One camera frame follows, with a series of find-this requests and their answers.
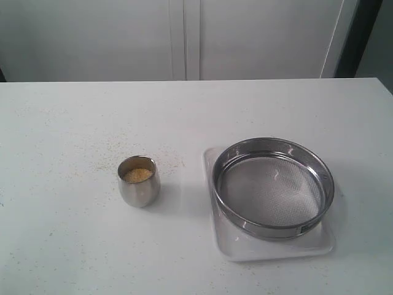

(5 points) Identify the stainless steel cup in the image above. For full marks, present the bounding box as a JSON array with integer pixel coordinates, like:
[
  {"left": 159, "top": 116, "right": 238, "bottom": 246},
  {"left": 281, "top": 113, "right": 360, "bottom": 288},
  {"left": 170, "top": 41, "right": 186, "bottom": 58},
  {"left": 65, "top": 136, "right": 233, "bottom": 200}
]
[{"left": 117, "top": 155, "right": 160, "bottom": 208}]

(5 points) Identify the pile of tan grain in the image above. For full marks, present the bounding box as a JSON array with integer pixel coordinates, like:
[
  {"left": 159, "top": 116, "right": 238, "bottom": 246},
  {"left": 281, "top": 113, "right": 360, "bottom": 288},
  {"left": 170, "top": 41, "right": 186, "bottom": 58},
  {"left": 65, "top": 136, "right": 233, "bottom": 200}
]
[{"left": 123, "top": 168, "right": 153, "bottom": 184}]

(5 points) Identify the round steel mesh sieve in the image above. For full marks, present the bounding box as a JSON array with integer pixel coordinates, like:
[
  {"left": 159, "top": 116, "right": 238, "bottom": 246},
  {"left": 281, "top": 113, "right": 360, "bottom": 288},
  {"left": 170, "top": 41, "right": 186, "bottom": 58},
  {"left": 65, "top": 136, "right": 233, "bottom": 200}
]
[{"left": 211, "top": 138, "right": 335, "bottom": 240}]

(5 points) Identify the white square plastic tray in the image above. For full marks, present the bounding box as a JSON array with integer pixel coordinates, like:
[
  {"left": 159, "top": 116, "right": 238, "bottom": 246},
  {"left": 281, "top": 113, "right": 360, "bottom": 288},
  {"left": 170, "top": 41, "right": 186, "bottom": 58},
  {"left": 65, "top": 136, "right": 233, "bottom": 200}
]
[{"left": 210, "top": 157, "right": 335, "bottom": 262}]

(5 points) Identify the white cabinet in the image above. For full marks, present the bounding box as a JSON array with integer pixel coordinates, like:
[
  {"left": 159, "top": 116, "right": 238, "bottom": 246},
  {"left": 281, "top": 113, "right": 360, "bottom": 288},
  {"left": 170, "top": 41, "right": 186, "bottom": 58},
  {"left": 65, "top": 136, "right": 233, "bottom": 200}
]
[{"left": 1, "top": 1, "right": 358, "bottom": 82}]

